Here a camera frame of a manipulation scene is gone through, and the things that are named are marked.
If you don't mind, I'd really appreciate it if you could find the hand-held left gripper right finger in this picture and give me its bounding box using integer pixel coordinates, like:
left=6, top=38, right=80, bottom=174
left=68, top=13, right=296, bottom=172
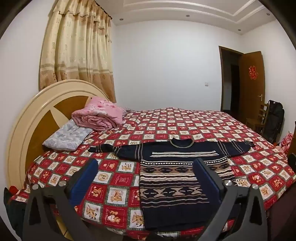
left=193, top=158, right=269, bottom=241

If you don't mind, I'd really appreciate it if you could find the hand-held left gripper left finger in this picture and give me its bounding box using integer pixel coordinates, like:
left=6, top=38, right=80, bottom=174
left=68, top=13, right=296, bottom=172
left=22, top=158, right=100, bottom=241

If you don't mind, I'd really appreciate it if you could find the navy patterned knit sweater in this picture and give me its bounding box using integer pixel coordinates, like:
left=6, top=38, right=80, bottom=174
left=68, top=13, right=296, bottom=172
left=88, top=137, right=256, bottom=232

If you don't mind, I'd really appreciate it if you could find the red checkered cloth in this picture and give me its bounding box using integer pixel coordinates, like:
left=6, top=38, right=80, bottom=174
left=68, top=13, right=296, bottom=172
left=279, top=131, right=294, bottom=153

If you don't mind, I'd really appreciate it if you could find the black bag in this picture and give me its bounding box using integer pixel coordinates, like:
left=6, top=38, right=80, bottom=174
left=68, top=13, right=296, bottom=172
left=262, top=100, right=285, bottom=143

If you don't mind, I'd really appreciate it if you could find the pale blue floral pillow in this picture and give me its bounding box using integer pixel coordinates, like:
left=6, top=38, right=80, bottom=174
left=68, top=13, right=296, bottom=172
left=42, top=120, right=94, bottom=151

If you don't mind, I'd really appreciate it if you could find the wooden chair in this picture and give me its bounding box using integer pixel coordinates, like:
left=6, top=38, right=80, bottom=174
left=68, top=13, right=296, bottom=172
left=245, top=102, right=270, bottom=133

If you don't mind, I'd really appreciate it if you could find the red checkered bed sheet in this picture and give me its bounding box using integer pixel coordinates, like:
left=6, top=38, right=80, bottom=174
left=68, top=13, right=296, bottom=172
left=10, top=107, right=296, bottom=241

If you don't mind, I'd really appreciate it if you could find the folded pink blanket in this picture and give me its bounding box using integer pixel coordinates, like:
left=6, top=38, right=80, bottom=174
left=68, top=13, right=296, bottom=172
left=71, top=97, right=126, bottom=132

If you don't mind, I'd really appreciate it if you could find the dark cloth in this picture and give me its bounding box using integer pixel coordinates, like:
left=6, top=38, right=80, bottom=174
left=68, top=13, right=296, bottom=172
left=3, top=188, right=26, bottom=237

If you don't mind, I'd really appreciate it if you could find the brown wooden door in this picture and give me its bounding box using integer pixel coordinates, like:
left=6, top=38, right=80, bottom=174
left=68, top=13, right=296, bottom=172
left=238, top=51, right=265, bottom=121

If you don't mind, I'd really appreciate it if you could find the cream wooden headboard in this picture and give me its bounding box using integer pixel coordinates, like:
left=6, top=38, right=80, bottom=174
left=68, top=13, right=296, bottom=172
left=6, top=79, right=111, bottom=193

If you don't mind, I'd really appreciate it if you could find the red paper door decoration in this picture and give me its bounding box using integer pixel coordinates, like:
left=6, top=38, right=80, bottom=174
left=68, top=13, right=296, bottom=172
left=248, top=65, right=259, bottom=80

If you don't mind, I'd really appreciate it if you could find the beige patterned curtain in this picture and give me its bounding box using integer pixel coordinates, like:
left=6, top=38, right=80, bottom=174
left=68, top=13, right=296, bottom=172
left=38, top=0, right=117, bottom=102

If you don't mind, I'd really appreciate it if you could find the dark curtain rod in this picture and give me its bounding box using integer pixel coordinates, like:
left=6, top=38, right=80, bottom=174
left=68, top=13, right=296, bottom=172
left=98, top=5, right=113, bottom=20

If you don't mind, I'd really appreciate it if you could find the brown door frame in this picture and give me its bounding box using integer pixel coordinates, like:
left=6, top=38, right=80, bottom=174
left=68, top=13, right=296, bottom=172
left=218, top=46, right=244, bottom=114

